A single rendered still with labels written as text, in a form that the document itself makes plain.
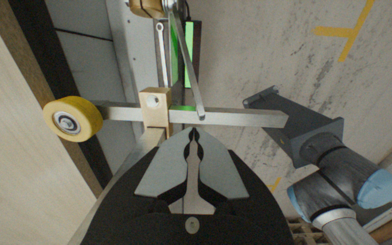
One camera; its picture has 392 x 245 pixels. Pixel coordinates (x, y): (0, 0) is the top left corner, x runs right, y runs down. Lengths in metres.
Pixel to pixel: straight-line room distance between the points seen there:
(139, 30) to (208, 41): 0.68
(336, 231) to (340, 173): 0.20
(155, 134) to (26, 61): 0.22
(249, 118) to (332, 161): 0.55
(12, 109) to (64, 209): 0.35
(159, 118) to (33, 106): 0.20
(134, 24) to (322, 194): 0.92
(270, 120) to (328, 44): 1.26
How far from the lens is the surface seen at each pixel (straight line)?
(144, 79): 0.50
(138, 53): 0.50
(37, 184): 0.53
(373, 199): 0.77
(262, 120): 0.28
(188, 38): 0.38
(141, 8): 0.23
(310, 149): 0.82
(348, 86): 1.81
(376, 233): 2.98
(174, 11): 0.21
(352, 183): 0.74
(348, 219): 0.74
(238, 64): 1.13
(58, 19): 0.40
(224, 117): 0.25
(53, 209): 0.62
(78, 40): 0.42
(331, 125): 0.86
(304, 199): 0.75
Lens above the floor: 1.08
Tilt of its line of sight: 62 degrees down
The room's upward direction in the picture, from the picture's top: 180 degrees clockwise
